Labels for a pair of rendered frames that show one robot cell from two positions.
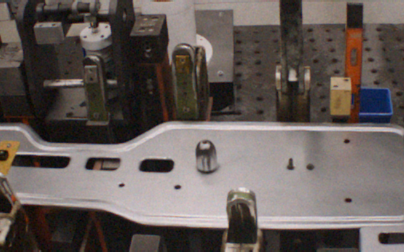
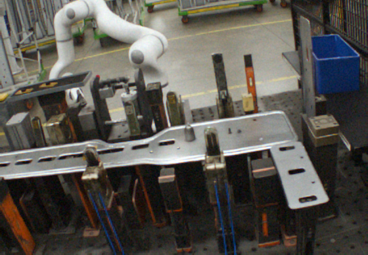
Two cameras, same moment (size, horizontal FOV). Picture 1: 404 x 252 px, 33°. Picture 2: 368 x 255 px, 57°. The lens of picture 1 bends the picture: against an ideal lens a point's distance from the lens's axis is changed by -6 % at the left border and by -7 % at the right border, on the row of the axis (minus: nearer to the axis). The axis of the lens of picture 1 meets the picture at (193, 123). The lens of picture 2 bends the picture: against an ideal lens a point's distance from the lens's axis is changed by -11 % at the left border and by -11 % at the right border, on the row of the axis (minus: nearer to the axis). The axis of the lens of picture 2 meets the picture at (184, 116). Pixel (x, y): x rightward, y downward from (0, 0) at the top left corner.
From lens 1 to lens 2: 0.32 m
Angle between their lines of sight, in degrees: 15
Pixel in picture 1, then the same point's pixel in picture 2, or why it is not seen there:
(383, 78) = not seen: hidden behind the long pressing
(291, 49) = (221, 83)
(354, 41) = (250, 73)
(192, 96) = (178, 115)
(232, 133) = (199, 126)
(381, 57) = (265, 109)
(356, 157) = (260, 124)
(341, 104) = (248, 104)
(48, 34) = (106, 93)
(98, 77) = (133, 111)
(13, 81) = (89, 121)
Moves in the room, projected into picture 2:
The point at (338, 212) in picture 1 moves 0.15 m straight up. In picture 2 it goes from (257, 144) to (252, 97)
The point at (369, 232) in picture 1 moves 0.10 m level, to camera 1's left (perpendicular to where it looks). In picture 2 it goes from (274, 148) to (242, 157)
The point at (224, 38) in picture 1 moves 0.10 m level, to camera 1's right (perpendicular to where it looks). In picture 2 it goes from (186, 110) to (206, 106)
